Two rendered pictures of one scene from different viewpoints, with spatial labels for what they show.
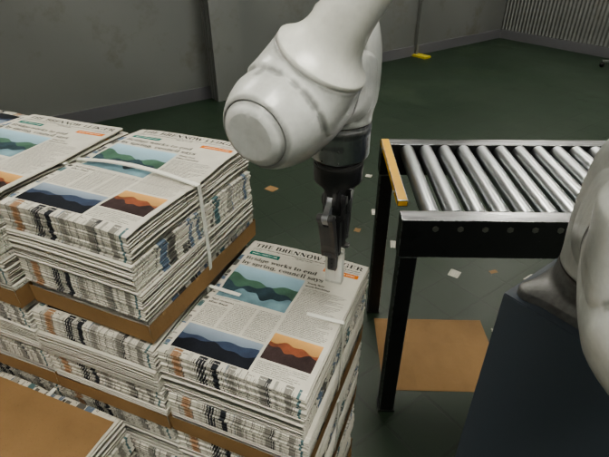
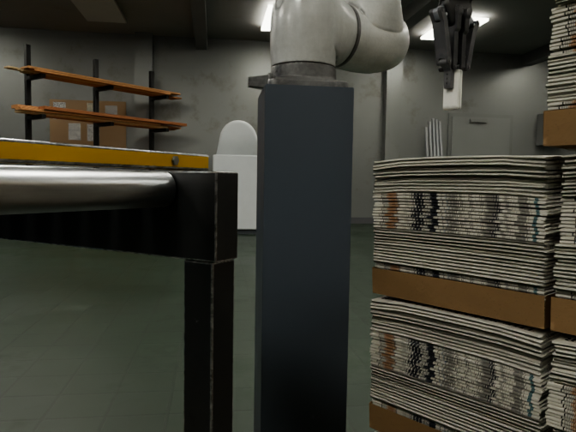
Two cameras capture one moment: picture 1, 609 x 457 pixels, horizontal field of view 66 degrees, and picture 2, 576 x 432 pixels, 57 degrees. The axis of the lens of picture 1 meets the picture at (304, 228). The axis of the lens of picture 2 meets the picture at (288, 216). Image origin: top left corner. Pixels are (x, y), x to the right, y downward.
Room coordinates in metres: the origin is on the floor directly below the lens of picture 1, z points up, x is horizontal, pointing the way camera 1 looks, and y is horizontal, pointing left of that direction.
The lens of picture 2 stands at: (1.65, 0.15, 0.79)
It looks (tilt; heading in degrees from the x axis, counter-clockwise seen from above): 4 degrees down; 208
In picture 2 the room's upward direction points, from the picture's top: 1 degrees clockwise
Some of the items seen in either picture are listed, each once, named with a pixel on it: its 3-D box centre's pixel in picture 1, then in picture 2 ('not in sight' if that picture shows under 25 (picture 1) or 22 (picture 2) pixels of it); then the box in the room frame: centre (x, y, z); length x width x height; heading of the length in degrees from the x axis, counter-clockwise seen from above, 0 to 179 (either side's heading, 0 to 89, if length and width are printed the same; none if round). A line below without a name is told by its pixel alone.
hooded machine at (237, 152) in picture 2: not in sight; (240, 177); (-5.23, -4.33, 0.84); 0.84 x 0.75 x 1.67; 125
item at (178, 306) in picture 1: (118, 286); not in sight; (0.70, 0.37, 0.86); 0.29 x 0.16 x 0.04; 66
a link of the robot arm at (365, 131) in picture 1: (339, 139); not in sight; (0.64, -0.05, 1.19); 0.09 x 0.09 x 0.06
